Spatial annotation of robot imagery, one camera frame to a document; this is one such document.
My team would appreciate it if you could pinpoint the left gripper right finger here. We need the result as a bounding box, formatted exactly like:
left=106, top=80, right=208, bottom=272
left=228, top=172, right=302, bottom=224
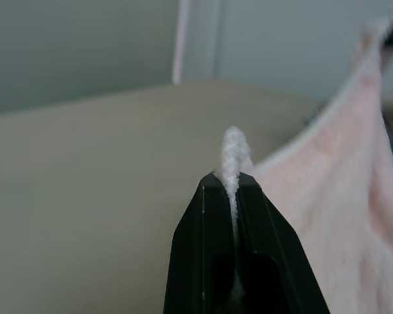
left=236, top=172, right=331, bottom=314

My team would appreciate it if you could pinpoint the pale pink white towel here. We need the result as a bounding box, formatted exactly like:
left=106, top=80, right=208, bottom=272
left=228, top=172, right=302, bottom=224
left=217, top=14, right=393, bottom=314

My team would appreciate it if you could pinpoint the white wall corner trim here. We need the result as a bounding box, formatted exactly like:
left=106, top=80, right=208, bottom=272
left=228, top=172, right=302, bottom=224
left=172, top=0, right=193, bottom=84

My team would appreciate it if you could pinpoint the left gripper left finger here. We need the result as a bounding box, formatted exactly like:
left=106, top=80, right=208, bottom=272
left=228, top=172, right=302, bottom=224
left=162, top=171, right=237, bottom=314

